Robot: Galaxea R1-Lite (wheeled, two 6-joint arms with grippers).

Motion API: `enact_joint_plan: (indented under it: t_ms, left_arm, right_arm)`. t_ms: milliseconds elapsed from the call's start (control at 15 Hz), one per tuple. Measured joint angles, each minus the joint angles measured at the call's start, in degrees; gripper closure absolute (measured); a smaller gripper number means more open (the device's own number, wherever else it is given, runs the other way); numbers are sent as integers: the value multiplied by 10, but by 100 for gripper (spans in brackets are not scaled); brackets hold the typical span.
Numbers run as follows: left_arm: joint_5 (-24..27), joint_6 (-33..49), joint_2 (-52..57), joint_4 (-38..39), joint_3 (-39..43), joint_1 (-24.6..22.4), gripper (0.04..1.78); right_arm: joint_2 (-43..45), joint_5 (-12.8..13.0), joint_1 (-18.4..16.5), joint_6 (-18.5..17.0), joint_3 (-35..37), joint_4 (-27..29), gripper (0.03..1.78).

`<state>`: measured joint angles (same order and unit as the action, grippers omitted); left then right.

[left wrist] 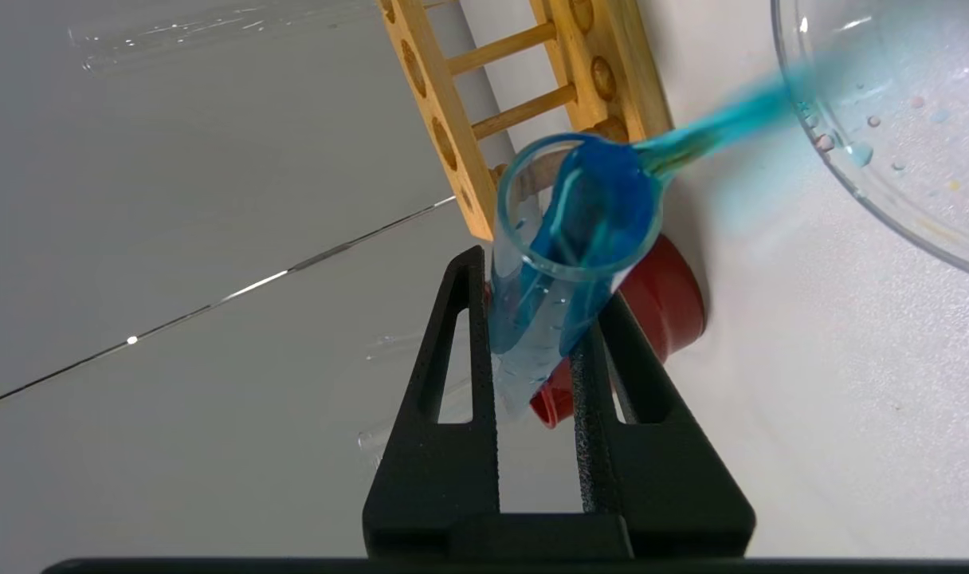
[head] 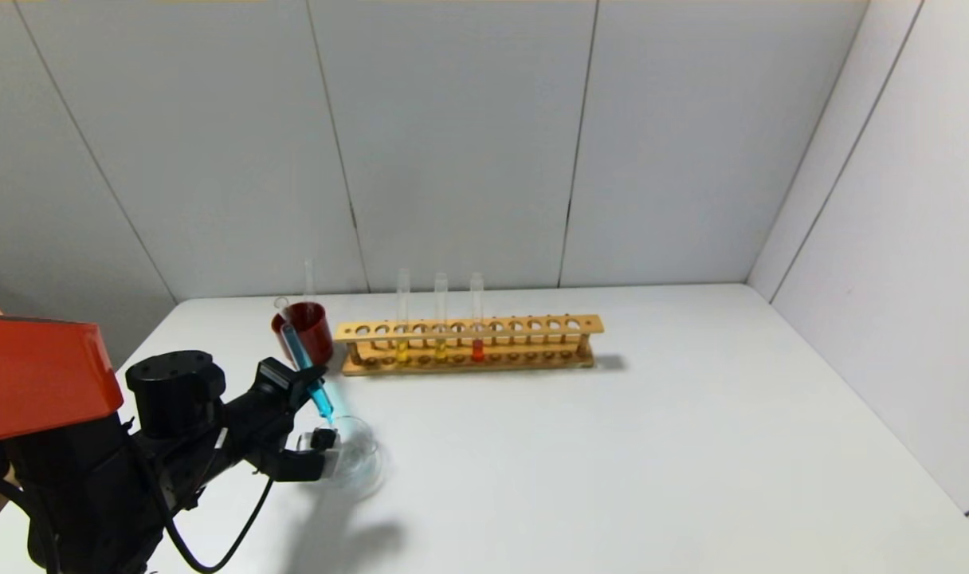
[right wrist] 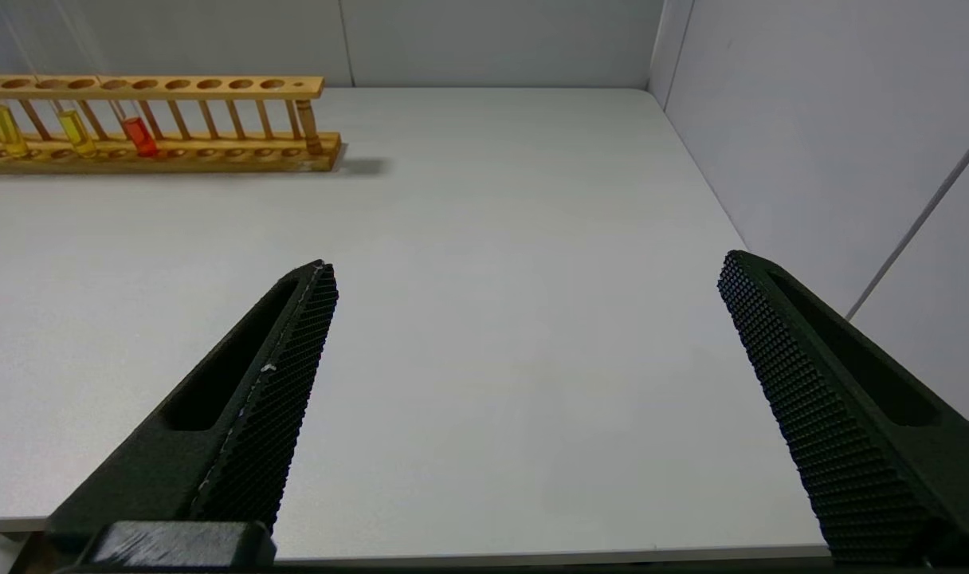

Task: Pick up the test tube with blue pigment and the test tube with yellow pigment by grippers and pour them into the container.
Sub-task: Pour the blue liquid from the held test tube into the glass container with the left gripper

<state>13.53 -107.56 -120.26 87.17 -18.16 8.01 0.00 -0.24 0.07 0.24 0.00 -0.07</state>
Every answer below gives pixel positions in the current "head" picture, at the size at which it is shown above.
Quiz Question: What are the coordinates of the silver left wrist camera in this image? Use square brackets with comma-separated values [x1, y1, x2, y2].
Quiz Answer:
[296, 428, 343, 482]

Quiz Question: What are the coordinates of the test tube with blue pigment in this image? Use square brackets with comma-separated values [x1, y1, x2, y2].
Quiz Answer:
[280, 319, 335, 425]

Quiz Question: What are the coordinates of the clear glass beaker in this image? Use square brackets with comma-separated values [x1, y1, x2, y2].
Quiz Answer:
[325, 415, 393, 505]

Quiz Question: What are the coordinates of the dark red plastic cup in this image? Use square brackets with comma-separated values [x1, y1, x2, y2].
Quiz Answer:
[271, 302, 335, 373]

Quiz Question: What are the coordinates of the test tube with yellow pigment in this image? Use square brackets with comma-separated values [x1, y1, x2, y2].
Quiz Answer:
[396, 269, 412, 366]
[433, 273, 449, 364]

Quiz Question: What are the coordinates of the test tube with red pigment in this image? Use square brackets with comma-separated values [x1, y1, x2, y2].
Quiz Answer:
[469, 273, 486, 364]

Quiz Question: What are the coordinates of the wooden test tube rack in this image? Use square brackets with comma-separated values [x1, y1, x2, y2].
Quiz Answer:
[335, 314, 605, 377]

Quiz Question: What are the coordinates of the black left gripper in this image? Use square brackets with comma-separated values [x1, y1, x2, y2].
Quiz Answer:
[224, 356, 328, 450]

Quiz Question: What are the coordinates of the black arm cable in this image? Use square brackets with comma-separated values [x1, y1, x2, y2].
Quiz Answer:
[159, 474, 275, 574]

